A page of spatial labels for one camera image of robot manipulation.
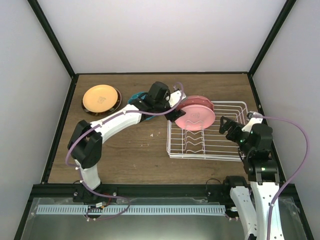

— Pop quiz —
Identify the light pink plate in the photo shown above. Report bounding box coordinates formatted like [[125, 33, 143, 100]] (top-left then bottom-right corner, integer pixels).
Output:
[[175, 104, 216, 131]]

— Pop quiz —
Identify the teal plate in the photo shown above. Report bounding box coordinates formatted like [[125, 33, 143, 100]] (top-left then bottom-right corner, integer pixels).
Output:
[[127, 92, 154, 121]]

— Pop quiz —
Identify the dark striped rim plate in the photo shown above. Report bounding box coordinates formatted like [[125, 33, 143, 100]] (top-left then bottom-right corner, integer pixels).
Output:
[[81, 88, 123, 117]]

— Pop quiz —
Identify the yellow plate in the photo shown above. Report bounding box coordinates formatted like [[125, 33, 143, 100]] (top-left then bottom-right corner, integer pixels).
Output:
[[82, 84, 119, 114]]

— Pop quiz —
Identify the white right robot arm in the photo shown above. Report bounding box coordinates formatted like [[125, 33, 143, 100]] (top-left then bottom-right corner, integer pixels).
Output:
[[219, 112, 285, 240]]

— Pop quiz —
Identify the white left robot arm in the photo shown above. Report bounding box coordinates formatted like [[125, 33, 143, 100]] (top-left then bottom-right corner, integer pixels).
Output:
[[65, 81, 187, 202]]

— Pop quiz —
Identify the dark pink scalloped plate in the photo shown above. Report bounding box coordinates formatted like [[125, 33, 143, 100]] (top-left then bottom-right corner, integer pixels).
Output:
[[177, 95, 214, 111]]

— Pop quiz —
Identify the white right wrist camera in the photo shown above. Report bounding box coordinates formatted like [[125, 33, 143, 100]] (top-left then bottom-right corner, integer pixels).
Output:
[[241, 111, 263, 133]]

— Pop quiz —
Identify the white wire dish rack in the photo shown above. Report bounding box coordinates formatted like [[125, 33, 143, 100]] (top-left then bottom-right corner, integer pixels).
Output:
[[166, 101, 248, 162]]

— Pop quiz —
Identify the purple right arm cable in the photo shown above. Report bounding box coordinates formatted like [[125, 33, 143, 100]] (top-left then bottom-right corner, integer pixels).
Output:
[[261, 114, 310, 240]]

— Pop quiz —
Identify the black front mounting rail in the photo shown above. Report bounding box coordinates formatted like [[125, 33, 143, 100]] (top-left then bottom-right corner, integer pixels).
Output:
[[29, 183, 296, 203]]

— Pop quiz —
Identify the slotted grey cable duct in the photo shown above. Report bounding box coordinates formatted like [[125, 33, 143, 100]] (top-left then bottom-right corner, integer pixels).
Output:
[[36, 204, 226, 216]]

